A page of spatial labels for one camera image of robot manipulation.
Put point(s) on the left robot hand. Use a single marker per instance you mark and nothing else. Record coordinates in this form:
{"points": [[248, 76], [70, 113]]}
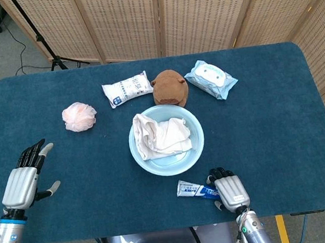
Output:
{"points": [[19, 186]]}

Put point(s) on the blue white toothpaste tube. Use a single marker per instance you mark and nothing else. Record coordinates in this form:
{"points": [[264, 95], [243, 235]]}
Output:
{"points": [[191, 189]]}

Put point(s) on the dark blue table mat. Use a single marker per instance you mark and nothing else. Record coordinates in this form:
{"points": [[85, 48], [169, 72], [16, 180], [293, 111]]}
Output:
{"points": [[268, 114]]}

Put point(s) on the yellow floor tape strip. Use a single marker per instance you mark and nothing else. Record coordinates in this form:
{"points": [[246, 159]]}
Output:
{"points": [[282, 231]]}

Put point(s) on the black tripod stand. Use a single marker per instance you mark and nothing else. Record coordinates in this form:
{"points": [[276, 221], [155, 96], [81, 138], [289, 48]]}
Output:
{"points": [[40, 40]]}

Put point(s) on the light blue wet wipes pack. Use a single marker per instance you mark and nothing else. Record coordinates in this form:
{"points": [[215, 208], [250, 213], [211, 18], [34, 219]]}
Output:
{"points": [[210, 79]]}

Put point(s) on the woven rattan folding screen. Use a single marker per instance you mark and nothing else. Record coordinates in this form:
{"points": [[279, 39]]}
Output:
{"points": [[196, 10]]}

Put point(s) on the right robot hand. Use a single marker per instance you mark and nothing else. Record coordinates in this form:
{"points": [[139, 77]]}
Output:
{"points": [[231, 190]]}

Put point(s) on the pink mesh bath pouf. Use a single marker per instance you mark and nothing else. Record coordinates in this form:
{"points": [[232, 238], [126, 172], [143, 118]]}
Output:
{"points": [[79, 117]]}

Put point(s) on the white tissue pack blue label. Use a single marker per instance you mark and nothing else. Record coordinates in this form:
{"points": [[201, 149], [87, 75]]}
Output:
{"points": [[127, 89]]}

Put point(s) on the brown capybara plush toy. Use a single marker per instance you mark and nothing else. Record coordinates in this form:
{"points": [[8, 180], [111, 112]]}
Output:
{"points": [[170, 89]]}

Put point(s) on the light blue plastic basin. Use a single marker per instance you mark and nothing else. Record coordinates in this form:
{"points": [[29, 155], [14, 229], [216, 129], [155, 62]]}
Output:
{"points": [[171, 166]]}

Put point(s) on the white towel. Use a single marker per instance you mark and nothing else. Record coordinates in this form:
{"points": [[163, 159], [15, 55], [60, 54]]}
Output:
{"points": [[164, 139]]}

